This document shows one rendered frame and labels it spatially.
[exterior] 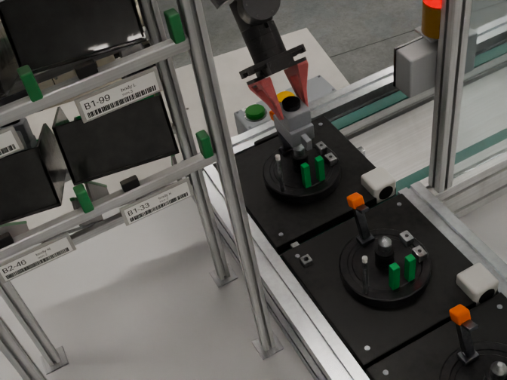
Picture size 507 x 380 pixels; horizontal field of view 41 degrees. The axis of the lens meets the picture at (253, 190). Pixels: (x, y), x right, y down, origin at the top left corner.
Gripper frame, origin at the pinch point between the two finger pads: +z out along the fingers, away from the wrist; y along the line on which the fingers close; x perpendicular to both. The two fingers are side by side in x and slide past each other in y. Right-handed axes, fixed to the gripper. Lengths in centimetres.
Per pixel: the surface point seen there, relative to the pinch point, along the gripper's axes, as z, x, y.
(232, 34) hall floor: -30, 218, 65
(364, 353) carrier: 34.6, -18.7, -11.0
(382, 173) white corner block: 16.6, 0.6, 11.0
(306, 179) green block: 12.1, 2.8, -1.5
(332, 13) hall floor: -20, 206, 113
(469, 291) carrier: 33.8, -20.0, 7.3
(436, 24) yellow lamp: -3.9, -21.0, 17.2
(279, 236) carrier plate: 18.6, 1.4, -10.3
